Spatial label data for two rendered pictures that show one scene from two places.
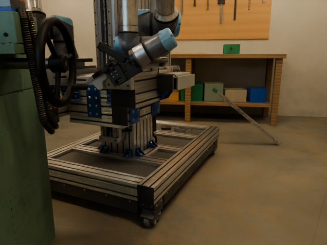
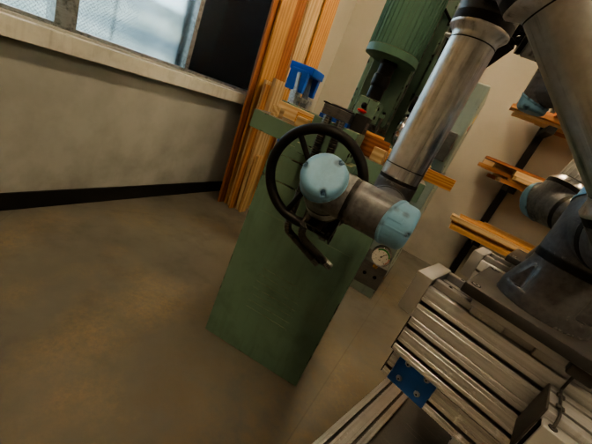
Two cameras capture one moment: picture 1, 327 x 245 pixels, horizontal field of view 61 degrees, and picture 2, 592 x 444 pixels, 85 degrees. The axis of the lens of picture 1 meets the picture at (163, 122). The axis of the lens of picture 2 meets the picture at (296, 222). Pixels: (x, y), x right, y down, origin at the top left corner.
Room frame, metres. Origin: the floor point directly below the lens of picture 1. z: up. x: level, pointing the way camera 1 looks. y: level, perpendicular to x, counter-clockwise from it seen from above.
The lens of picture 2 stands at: (1.10, -0.51, 0.98)
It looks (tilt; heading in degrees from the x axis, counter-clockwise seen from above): 20 degrees down; 101
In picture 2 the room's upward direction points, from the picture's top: 23 degrees clockwise
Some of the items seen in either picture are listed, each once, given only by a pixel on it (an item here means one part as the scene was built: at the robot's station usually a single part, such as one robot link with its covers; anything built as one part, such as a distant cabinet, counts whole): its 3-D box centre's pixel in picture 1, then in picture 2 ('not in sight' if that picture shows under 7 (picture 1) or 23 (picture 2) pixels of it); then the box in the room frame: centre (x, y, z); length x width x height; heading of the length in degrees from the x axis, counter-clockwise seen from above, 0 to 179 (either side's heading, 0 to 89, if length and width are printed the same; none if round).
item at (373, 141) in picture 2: not in sight; (351, 137); (0.95, 0.60, 0.93); 0.25 x 0.01 x 0.07; 178
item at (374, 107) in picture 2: not in sight; (367, 113); (0.95, 0.71, 1.03); 0.14 x 0.07 x 0.09; 88
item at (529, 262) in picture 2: not in sight; (558, 286); (1.45, 0.12, 0.87); 0.15 x 0.15 x 0.10
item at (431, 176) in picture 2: not in sight; (370, 149); (1.01, 0.68, 0.92); 0.60 x 0.02 x 0.04; 178
